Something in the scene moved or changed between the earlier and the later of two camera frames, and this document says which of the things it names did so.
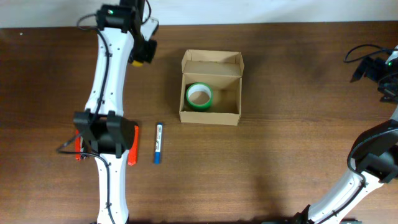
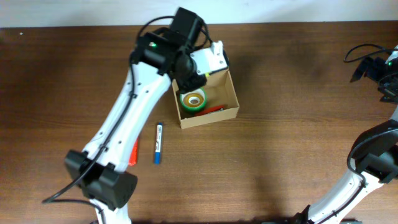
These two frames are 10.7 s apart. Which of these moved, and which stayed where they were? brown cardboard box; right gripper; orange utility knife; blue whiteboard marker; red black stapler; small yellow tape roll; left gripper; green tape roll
Moved: green tape roll; small yellow tape roll; red black stapler; left gripper; brown cardboard box
Stayed: right gripper; orange utility knife; blue whiteboard marker
